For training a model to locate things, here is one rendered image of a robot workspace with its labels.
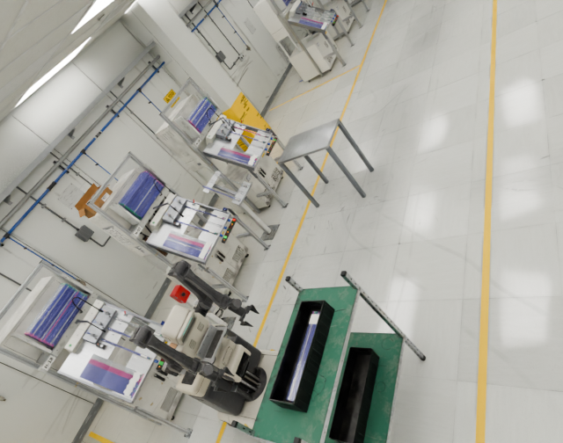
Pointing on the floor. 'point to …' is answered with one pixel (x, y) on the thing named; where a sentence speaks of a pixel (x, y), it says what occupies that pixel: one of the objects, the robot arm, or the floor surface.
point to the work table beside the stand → (295, 149)
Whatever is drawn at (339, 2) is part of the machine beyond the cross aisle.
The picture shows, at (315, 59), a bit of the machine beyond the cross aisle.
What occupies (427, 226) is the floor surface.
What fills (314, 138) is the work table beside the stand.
